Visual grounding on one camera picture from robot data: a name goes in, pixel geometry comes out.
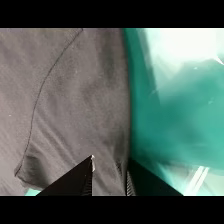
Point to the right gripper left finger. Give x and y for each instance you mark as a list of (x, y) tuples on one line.
[(75, 182)]

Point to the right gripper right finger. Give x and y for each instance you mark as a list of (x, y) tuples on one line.
[(146, 184)]

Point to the grey T-shirt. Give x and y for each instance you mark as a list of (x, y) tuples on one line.
[(73, 100)]

